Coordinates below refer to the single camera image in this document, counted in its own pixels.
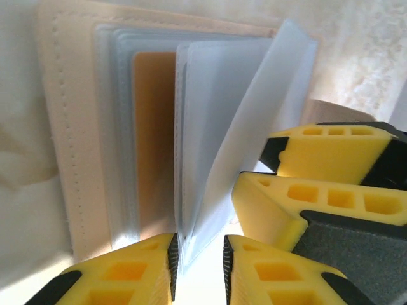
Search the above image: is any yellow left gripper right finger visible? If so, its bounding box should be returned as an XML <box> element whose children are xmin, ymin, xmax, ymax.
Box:
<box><xmin>223</xmin><ymin>234</ymin><xmax>378</xmax><ymax>305</ymax></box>

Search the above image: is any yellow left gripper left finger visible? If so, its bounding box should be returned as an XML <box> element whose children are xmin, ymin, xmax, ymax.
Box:
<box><xmin>24</xmin><ymin>233</ymin><xmax>179</xmax><ymax>305</ymax></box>

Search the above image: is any gold plastic card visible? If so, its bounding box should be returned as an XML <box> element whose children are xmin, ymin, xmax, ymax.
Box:
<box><xmin>132</xmin><ymin>50</ymin><xmax>178</xmax><ymax>241</ymax></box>

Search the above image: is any beige card holder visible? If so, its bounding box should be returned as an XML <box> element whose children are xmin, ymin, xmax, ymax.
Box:
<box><xmin>33</xmin><ymin>0</ymin><xmax>379</xmax><ymax>271</ymax></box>

